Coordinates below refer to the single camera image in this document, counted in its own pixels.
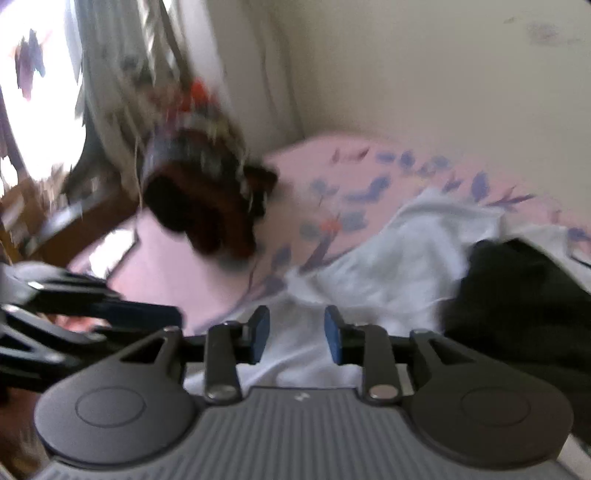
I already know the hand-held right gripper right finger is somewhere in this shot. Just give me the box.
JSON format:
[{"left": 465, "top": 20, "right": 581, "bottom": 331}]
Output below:
[{"left": 324, "top": 305, "right": 469, "bottom": 401}]

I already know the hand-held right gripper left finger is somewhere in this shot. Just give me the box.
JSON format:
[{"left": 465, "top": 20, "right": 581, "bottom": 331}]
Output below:
[{"left": 117, "top": 305, "right": 271, "bottom": 402}]

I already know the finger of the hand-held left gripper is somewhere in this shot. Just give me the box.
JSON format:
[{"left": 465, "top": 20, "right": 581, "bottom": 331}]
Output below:
[
  {"left": 0, "top": 305, "right": 112, "bottom": 370},
  {"left": 21, "top": 272, "right": 182, "bottom": 330}
]

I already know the pale white garment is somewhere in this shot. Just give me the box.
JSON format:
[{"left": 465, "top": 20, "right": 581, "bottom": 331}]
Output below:
[{"left": 185, "top": 187, "right": 591, "bottom": 402}]

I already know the black garment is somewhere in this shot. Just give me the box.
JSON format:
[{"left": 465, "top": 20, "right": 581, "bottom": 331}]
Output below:
[{"left": 443, "top": 237, "right": 591, "bottom": 425}]

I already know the pink floral bed sheet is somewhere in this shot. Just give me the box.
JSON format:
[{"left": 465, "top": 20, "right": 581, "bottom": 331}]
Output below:
[{"left": 69, "top": 131, "right": 591, "bottom": 335}]

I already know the dark red knitted cloth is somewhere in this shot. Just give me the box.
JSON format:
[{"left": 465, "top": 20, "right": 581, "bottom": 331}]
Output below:
[{"left": 141, "top": 124, "right": 280, "bottom": 260}]

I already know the wooden furniture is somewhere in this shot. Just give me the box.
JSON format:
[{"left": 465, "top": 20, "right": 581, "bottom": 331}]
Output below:
[{"left": 0, "top": 175, "right": 139, "bottom": 273}]

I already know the bright window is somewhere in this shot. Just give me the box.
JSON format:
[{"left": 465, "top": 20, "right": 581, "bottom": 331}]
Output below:
[{"left": 0, "top": 0, "right": 89, "bottom": 188}]

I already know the small red plastic object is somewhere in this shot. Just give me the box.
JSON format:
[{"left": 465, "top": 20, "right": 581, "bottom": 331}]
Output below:
[{"left": 182, "top": 78, "right": 218, "bottom": 114}]

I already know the grey curtain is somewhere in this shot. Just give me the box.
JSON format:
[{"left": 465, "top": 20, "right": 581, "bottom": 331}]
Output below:
[{"left": 69, "top": 0, "right": 241, "bottom": 185}]

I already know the hanging purple cloth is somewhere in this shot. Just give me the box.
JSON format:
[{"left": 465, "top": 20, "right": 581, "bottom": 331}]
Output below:
[{"left": 14, "top": 30, "right": 47, "bottom": 100}]

